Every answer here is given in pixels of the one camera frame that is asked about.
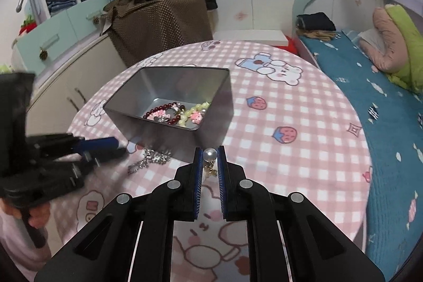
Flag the dark red bead bracelet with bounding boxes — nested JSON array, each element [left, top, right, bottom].
[[143, 104, 182, 124]]

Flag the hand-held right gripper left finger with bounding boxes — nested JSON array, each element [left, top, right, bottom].
[[34, 146, 204, 282]]

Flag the red plush toy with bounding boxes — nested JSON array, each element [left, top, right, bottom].
[[18, 14, 38, 35]]

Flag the blue printed bed sheet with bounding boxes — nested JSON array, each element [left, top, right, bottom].
[[297, 29, 423, 282]]

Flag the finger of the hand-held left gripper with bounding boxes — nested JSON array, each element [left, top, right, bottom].
[[74, 146, 128, 171], [71, 136, 120, 154]]

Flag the pearl earring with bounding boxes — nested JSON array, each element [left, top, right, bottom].
[[202, 148, 219, 177]]

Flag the brown dotted bag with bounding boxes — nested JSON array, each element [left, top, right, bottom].
[[103, 0, 214, 68]]

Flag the grey metal tin box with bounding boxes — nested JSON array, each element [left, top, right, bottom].
[[102, 67, 235, 154]]

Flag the pale green bead bracelet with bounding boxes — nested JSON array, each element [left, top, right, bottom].
[[178, 101, 212, 129]]

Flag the folded tan clothes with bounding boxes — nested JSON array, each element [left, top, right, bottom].
[[299, 29, 338, 41]]

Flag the silver chain with pink charm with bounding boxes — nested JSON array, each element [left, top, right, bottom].
[[127, 148, 172, 175]]

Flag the pink pillow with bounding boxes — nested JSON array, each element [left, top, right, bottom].
[[358, 6, 414, 73]]

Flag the teal drawer unit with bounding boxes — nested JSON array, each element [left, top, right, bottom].
[[15, 0, 112, 76]]

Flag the folded dark clothes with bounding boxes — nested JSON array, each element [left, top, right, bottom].
[[296, 13, 336, 32]]

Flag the white cabinet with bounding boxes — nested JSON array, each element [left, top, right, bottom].
[[26, 34, 128, 138]]

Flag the white board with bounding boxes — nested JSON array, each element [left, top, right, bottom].
[[213, 30, 288, 45]]

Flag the white pillow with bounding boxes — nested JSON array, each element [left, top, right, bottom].
[[358, 29, 378, 45]]

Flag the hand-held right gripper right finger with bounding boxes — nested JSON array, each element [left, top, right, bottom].
[[218, 146, 385, 282]]

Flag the person's left forearm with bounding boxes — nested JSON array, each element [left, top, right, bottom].
[[0, 212, 54, 282]]

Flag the person's left hand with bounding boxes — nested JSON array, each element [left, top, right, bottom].
[[0, 199, 51, 230]]

